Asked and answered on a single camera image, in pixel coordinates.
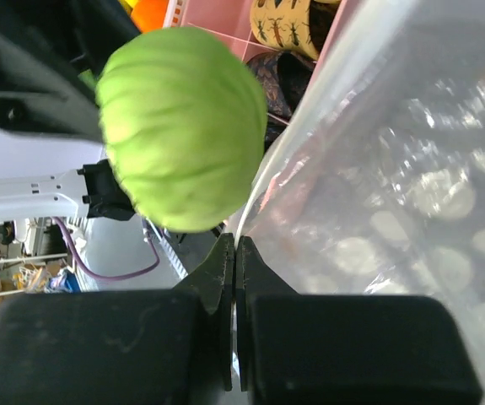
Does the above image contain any navy paisley rolled tie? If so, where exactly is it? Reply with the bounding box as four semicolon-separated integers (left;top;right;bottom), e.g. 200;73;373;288
246;51;315;121

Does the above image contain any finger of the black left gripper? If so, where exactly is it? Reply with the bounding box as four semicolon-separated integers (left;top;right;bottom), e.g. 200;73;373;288
0;1;139;143

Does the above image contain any pink divided organizer tray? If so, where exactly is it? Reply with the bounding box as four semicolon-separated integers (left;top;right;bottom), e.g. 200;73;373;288
161;0;361;127

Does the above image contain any green cabbage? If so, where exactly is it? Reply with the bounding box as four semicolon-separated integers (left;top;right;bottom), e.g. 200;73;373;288
95;26;267;233

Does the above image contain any yellow insect print rolled tie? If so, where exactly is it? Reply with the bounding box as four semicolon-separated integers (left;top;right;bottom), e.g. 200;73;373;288
249;0;320;61

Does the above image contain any clear zip top bag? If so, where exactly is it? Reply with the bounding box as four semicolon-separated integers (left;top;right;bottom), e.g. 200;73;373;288
227;1;485;402

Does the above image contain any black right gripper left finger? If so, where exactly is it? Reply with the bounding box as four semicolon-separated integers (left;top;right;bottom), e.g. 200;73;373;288
0;234;234;404

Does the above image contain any orange fruit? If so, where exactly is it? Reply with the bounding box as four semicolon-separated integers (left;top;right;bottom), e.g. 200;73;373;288
131;0;169;33

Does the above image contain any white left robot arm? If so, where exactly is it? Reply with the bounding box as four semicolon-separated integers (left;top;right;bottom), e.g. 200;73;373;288
0;1;138;221

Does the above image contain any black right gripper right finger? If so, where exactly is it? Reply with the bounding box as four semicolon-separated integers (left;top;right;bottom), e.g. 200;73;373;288
234;236;483;404

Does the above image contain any white slotted cable duct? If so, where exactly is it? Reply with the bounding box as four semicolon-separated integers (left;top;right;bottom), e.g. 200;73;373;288
142;219;188;281

